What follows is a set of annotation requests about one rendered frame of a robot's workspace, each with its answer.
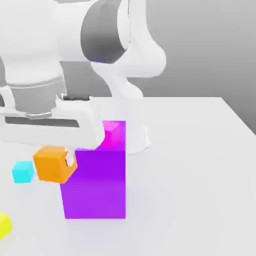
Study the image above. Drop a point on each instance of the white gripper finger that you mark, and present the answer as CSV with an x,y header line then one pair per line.
x,y
70,158

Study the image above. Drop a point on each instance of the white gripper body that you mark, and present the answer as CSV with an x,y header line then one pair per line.
x,y
50,132

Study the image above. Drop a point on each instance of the small orange cube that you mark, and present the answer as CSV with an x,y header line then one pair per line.
x,y
51,165

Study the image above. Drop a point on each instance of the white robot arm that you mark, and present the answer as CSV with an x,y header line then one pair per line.
x,y
36,40

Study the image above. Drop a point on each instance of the small cyan cube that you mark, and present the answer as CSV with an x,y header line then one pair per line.
x,y
23,172

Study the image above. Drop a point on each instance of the small yellow cube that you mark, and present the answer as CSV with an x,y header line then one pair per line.
x,y
3,225

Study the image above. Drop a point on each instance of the large purple box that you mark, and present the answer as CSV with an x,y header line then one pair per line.
x,y
96,180

